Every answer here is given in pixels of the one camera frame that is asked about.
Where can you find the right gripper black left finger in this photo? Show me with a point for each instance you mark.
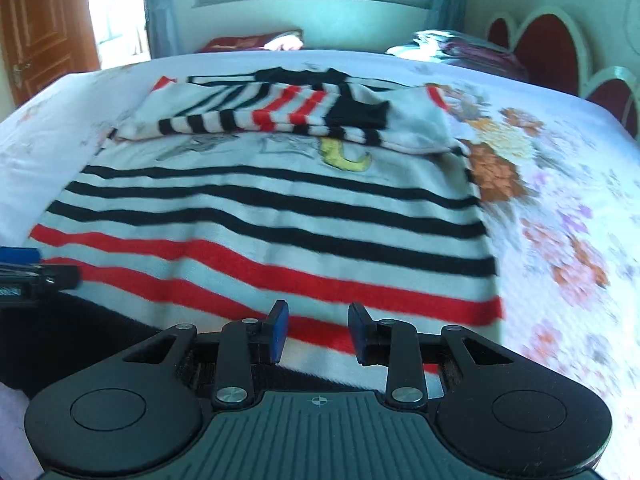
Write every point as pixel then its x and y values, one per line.
pixel 243 345

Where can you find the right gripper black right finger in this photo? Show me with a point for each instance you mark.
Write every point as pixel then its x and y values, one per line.
pixel 395 345

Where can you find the striped knit children's sweater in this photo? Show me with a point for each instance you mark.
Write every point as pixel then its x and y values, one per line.
pixel 205 199

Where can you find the floral white bed sheet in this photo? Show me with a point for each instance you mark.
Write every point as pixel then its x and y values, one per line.
pixel 556 396

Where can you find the brown wooden door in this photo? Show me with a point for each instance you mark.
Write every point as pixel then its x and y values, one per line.
pixel 44 40

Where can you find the folded maroon quilt stack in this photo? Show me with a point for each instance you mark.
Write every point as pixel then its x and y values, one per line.
pixel 457 49

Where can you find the red embroidered pillow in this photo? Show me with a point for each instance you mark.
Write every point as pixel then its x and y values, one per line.
pixel 290 40

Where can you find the left blue curtain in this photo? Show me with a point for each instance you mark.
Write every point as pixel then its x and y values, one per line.
pixel 161 28

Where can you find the red heart-shaped headboard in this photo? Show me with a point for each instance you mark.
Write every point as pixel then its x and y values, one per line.
pixel 556 55

